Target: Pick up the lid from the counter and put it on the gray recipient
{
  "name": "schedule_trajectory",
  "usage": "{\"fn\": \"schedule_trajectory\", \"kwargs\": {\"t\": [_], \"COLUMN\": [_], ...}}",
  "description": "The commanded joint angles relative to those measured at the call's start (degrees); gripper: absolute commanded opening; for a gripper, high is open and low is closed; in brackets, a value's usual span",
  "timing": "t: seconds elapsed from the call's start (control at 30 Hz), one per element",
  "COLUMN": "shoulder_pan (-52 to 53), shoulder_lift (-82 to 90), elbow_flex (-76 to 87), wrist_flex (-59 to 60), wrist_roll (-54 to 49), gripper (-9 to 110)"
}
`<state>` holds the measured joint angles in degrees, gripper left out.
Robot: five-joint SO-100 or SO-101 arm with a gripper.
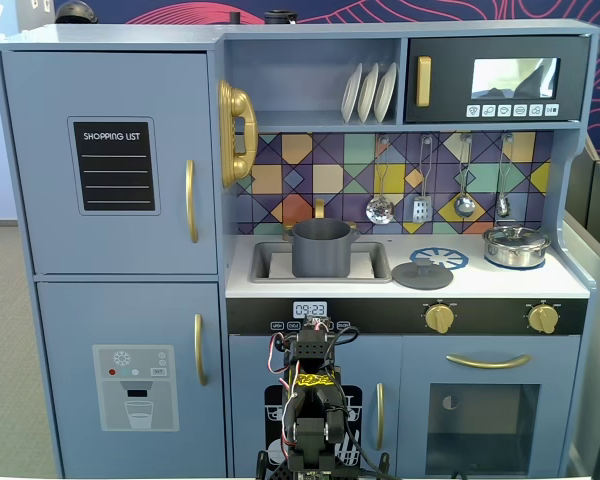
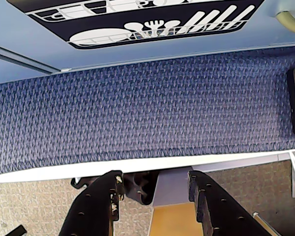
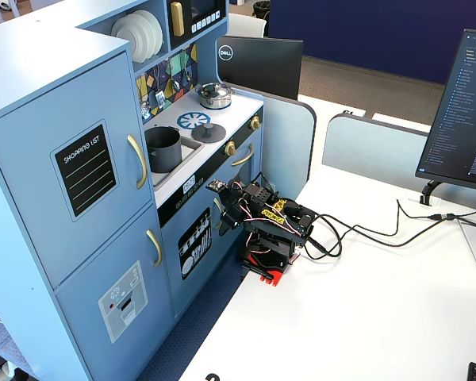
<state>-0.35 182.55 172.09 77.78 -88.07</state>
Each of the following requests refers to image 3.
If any monitor with lit screen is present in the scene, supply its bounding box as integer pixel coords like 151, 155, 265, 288
415, 28, 476, 194

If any blue dishwasher door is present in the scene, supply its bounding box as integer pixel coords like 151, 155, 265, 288
161, 186, 239, 317

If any gray toy cooking pot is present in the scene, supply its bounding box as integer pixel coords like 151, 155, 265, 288
144, 125, 182, 174

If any blue fridge door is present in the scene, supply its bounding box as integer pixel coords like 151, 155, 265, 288
0, 49, 155, 291

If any steel slotted spatula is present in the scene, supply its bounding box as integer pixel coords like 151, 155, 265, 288
153, 65, 167, 110

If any toy microwave with gold handle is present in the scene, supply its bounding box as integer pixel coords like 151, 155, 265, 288
167, 0, 228, 51

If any white toy plate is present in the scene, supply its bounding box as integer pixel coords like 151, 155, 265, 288
125, 12, 158, 60
132, 10, 164, 56
110, 16, 148, 64

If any red robot base clamp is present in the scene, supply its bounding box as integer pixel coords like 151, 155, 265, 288
237, 253, 302, 287

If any steel ladle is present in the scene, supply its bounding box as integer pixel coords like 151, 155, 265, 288
170, 59, 182, 93

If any steel skimmer spoon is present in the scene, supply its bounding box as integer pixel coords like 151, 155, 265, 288
140, 75, 152, 120

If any gold dishwasher door handle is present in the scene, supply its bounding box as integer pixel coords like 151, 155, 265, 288
213, 197, 225, 231

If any thick black cable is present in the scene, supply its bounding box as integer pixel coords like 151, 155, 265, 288
301, 212, 447, 261

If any gold fridge door handle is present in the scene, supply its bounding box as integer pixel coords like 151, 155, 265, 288
126, 133, 148, 191

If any white chair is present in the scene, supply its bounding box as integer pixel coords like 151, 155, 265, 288
228, 13, 267, 39

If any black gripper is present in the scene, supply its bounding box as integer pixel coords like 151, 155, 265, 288
220, 181, 250, 233

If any gold freezer door handle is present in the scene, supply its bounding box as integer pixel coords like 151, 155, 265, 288
145, 229, 163, 267

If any black Dell monitor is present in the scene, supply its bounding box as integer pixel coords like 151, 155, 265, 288
216, 35, 305, 101

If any gray toy sink basin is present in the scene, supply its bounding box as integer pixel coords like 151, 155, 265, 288
146, 134, 205, 190

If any black shopping list board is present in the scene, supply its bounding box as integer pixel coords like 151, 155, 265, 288
50, 119, 119, 222

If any gold oven door handle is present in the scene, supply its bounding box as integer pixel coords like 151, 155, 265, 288
231, 143, 255, 167

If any shiny steel pot with lid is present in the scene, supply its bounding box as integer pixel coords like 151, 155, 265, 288
194, 82, 233, 110

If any gold microwave door handle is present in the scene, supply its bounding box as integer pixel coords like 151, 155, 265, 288
170, 2, 185, 37

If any blue toy play kitchen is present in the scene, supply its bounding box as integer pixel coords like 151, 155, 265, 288
0, 0, 265, 381

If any thin black cable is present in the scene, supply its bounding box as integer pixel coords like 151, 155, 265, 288
395, 198, 476, 235

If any light blue desk divider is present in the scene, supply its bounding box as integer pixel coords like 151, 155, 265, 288
321, 113, 432, 187
229, 89, 317, 199

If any gray round pot lid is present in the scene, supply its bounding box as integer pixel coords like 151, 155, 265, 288
191, 122, 227, 144

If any blue freezer door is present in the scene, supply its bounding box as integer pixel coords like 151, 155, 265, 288
54, 202, 175, 381

